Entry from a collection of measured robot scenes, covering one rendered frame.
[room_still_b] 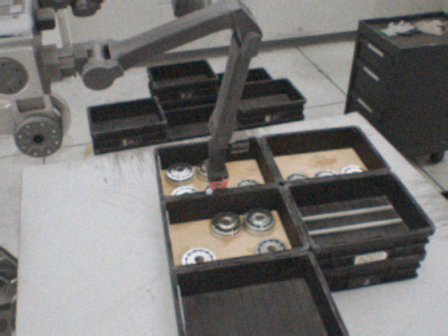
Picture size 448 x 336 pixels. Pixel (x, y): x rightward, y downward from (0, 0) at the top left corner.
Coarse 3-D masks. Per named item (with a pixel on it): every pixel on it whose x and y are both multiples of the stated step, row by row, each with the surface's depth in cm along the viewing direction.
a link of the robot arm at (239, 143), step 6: (234, 132) 156; (240, 132) 157; (222, 138) 149; (228, 138) 149; (234, 138) 155; (240, 138) 155; (246, 138) 156; (222, 144) 151; (234, 144) 156; (240, 144) 157; (246, 144) 157; (234, 150) 157; (240, 150) 158; (246, 150) 159
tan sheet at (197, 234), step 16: (176, 224) 160; (192, 224) 160; (208, 224) 160; (176, 240) 155; (192, 240) 155; (208, 240) 155; (240, 240) 155; (256, 240) 155; (176, 256) 149; (224, 256) 149
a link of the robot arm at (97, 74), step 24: (240, 0) 118; (168, 24) 115; (192, 24) 114; (216, 24) 115; (240, 24) 116; (120, 48) 115; (144, 48) 115; (168, 48) 117; (96, 72) 114; (120, 72) 116
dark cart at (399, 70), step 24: (360, 24) 290; (384, 24) 295; (360, 48) 299; (384, 48) 271; (408, 48) 258; (432, 48) 263; (360, 72) 304; (384, 72) 279; (408, 72) 268; (432, 72) 274; (360, 96) 307; (384, 96) 283; (408, 96) 279; (432, 96) 284; (384, 120) 284; (408, 120) 290; (432, 120) 296; (408, 144) 302; (432, 144) 309
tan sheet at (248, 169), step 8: (248, 160) 188; (232, 168) 185; (240, 168) 185; (248, 168) 185; (256, 168) 185; (232, 176) 181; (240, 176) 181; (248, 176) 181; (256, 176) 181; (168, 184) 177; (192, 184) 177; (200, 184) 177; (232, 184) 177; (168, 192) 173
